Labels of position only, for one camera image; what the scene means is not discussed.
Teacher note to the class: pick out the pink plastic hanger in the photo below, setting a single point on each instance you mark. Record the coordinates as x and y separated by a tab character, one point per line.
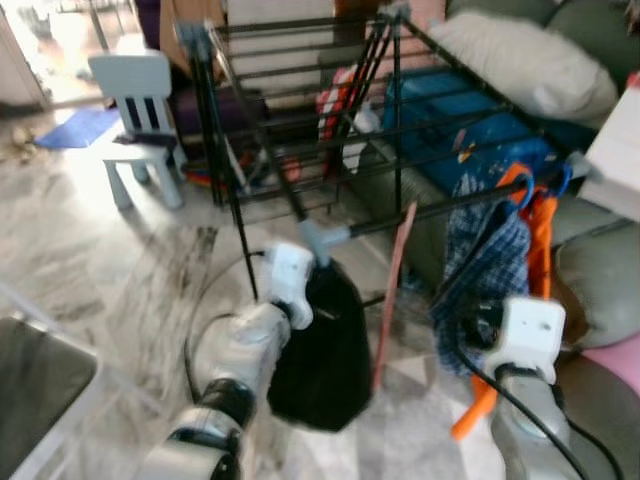
393	290

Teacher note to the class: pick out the black garment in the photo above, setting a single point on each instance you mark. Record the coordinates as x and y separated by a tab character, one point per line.
320	360

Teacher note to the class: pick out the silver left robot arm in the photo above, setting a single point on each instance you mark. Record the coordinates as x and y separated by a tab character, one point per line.
235	350

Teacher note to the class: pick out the blue plastic hanger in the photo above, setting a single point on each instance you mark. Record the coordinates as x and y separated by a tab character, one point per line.
570	180
530	190

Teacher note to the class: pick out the blue plaid shirt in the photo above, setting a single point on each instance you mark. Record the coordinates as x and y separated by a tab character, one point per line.
490	260

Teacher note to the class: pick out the orange garment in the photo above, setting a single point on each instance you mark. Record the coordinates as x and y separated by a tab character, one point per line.
542	240

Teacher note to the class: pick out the grey green leather sofa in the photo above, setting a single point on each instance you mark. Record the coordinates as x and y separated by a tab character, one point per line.
600	280

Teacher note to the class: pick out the blue bag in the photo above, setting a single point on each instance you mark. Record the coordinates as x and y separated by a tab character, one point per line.
440	130

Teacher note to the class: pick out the black metal drying rack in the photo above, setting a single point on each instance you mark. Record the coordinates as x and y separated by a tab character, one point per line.
397	130

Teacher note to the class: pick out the white plastic drawer box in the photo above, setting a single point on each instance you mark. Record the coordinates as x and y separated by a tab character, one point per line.
615	150

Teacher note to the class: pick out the beige pillow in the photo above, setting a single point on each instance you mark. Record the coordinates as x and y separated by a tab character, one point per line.
520	65

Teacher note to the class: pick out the red white striped cloth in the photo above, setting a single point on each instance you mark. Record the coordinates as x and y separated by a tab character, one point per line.
335	100

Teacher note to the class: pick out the pale plastic child chair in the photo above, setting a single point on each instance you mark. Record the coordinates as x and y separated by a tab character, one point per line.
130	75

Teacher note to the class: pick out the blue floor mat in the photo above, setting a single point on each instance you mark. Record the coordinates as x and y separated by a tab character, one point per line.
80	128

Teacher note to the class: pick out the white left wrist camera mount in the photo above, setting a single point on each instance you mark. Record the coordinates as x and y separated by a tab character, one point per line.
285	280

